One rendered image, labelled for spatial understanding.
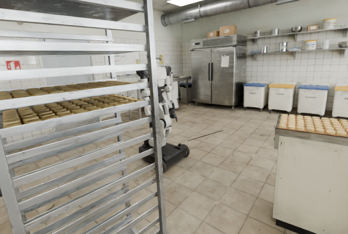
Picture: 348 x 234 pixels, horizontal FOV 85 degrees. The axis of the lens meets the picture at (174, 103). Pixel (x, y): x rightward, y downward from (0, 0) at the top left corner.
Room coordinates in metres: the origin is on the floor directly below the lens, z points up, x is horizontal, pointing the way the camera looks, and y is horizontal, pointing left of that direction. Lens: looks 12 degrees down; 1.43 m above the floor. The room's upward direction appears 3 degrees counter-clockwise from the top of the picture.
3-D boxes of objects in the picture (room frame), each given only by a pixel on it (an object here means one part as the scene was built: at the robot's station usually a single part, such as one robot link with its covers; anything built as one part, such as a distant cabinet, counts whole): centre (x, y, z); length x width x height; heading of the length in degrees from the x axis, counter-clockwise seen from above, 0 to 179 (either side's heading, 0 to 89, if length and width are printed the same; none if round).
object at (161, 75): (2.62, 0.26, 1.23); 0.34 x 0.30 x 0.36; 140
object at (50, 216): (0.77, 0.35, 0.87); 0.64 x 0.03 x 0.03; 132
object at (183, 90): (6.78, -0.49, 0.33); 0.54 x 0.53 x 0.66; 50
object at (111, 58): (1.29, 0.40, 0.97); 0.03 x 0.03 x 1.70; 42
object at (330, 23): (4.45, -3.54, 2.09); 0.25 x 0.24 x 0.21; 140
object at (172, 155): (2.61, 0.24, 0.19); 0.64 x 0.52 x 0.33; 50
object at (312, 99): (4.38, -3.30, 0.38); 0.64 x 0.54 x 0.77; 139
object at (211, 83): (5.81, -1.37, 1.02); 1.40 x 0.90 x 2.05; 50
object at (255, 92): (5.21, -2.31, 0.38); 0.64 x 0.54 x 0.77; 143
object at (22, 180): (0.77, 0.35, 1.05); 0.64 x 0.03 x 0.03; 132
